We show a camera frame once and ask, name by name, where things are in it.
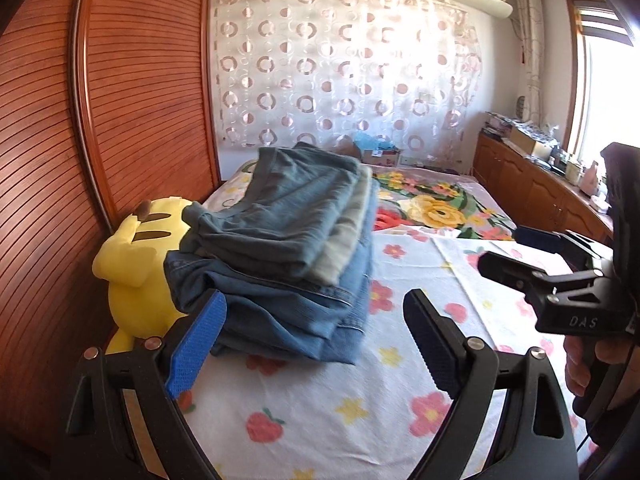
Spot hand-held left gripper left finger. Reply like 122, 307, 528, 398
50, 290, 228, 480

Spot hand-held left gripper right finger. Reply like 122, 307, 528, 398
402, 289, 581, 480

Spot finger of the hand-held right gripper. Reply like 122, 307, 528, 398
477, 251, 609, 312
512, 226, 612, 274

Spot grey-blue denim pants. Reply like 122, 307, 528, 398
181, 141, 362, 282

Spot pale green folded pants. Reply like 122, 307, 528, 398
310, 164, 375, 283

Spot person's right hand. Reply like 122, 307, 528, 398
564, 329, 640, 397

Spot long wooden cabinet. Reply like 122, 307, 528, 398
472, 129, 617, 247

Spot yellow plush toy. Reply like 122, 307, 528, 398
94, 196, 203, 357

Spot open cardboard box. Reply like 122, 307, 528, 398
509, 125, 557, 159

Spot yellow-flower floral blanket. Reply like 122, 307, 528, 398
220, 159, 517, 242

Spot white fruit-print blanket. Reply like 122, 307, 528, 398
185, 182, 591, 480

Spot blue denim jeans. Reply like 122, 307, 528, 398
164, 180, 382, 367

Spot cardboard box with blue bag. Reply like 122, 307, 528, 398
351, 132, 405, 167

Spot floral window curtain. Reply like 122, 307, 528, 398
514, 0, 547, 128

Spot sheer circle-pattern curtain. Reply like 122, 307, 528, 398
210, 0, 485, 172

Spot black cable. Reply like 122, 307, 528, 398
574, 430, 603, 463

